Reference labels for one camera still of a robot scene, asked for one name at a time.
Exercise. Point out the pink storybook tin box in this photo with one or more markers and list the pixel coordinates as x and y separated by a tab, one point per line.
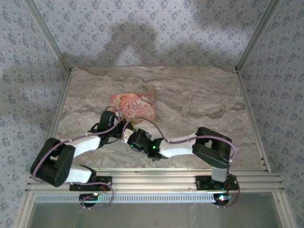
133	104

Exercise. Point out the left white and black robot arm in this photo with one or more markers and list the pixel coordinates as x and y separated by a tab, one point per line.
83	145

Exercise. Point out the black controller board with LED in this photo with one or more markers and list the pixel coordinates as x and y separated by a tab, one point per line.
222	198
89	198

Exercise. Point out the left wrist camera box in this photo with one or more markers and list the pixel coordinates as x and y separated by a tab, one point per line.
120	115

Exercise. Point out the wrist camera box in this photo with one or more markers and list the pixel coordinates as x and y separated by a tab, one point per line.
127	135
120	115

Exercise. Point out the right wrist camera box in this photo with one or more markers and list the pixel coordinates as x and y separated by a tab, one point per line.
127	135

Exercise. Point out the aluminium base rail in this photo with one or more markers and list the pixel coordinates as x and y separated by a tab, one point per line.
154	180

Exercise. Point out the aluminium side rail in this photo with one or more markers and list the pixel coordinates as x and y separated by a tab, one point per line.
252	118
56	118

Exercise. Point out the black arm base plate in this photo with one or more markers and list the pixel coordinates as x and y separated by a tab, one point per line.
97	187
202	183

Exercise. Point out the aluminium corner post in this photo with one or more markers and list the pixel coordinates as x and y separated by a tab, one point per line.
48	35
257	35

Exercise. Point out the aluminium frame leg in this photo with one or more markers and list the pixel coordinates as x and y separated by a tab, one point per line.
285	213
25	213

